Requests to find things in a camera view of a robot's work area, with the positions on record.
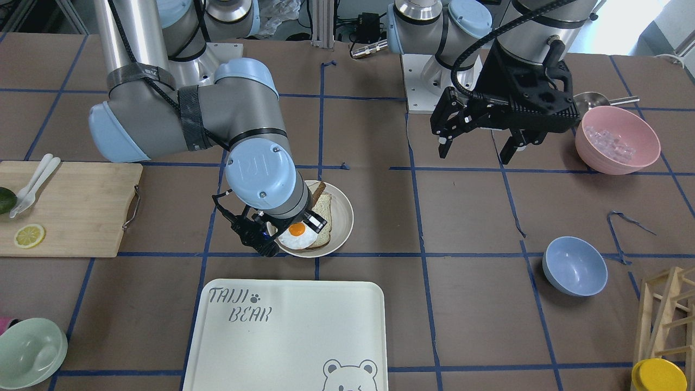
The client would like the pink bowl with ice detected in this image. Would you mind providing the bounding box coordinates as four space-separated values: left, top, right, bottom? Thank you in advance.
575 106 662 175

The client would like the cream bear tray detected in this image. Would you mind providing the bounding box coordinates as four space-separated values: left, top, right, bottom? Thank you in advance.
182 278 389 390

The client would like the pink cloth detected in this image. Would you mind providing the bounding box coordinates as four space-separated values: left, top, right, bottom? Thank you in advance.
0 317 22 336

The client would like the wooden mug rack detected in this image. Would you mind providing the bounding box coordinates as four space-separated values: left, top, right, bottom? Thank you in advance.
633 267 694 381

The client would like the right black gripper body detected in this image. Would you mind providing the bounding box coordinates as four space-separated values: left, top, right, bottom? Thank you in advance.
231 210 288 257

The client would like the white plastic fork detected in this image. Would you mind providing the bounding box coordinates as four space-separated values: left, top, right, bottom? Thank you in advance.
15 153 54 208

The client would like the yellow mug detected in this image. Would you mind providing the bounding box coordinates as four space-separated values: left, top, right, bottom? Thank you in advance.
631 358 688 390

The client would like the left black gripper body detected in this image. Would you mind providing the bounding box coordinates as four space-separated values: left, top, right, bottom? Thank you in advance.
459 41 580 133

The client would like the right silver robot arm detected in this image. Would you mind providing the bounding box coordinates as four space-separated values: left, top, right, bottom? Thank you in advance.
89 1 327 257

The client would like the blue bowl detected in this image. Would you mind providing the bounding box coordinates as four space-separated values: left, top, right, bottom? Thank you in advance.
542 237 608 297

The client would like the metal scoop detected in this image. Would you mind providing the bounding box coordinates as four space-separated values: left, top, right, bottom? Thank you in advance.
573 92 641 110

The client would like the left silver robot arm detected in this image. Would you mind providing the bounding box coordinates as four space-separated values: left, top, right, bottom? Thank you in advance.
387 1 596 165

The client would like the bread slice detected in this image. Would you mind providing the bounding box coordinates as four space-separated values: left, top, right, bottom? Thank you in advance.
311 181 326 210
304 193 333 249

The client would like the avocado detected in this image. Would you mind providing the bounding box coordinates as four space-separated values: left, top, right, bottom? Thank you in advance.
0 187 18 215

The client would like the wooden cutting board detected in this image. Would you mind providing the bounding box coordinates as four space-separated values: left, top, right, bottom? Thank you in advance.
1 162 142 258

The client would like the lemon slice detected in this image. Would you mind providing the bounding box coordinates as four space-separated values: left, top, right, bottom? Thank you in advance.
14 224 46 249

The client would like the beige round plate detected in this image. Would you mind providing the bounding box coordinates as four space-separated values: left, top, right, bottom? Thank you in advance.
275 181 355 258

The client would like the light green bowl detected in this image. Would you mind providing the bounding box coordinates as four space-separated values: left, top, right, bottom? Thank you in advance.
1 318 68 389

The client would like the white plastic spoon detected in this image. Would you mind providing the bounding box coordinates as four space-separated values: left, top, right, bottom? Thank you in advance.
9 157 61 218

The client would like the fried egg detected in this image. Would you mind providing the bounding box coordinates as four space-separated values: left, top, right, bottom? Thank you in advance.
277 221 318 250

